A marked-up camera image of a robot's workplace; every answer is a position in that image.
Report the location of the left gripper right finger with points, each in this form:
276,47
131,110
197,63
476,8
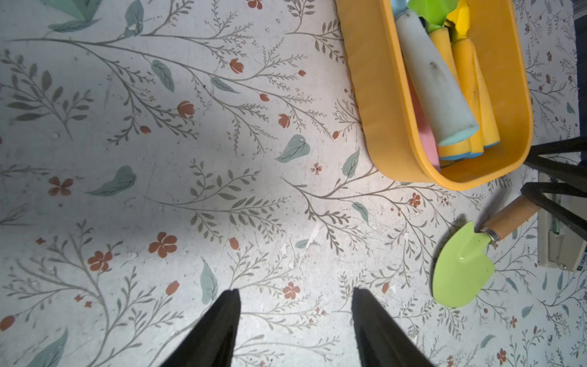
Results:
380,341

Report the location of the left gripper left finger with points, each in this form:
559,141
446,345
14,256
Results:
212,341

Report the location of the light blue shovel mint handle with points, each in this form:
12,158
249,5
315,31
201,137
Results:
443,104

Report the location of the light green shovel wooden handle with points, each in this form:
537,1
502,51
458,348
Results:
462,267

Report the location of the purple shovel pink handle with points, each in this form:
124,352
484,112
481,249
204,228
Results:
425,132

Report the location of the yellow plastic storage box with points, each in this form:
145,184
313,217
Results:
381,86

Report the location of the green shovel yellow handle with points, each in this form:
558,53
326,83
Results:
435,13

